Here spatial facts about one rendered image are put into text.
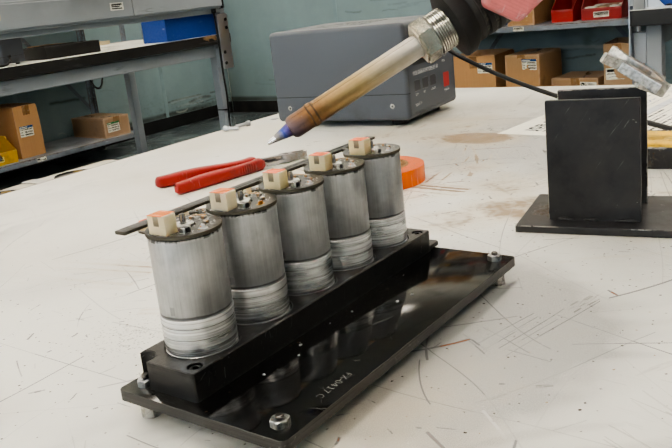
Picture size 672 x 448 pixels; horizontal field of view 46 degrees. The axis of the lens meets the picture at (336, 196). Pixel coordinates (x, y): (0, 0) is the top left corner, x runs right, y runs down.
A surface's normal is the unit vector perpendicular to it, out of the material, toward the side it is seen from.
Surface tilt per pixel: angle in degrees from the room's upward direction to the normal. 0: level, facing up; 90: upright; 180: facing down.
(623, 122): 90
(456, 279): 0
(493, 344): 0
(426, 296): 0
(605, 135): 90
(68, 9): 90
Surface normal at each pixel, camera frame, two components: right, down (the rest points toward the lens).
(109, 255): -0.11, -0.96
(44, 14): 0.81, 0.06
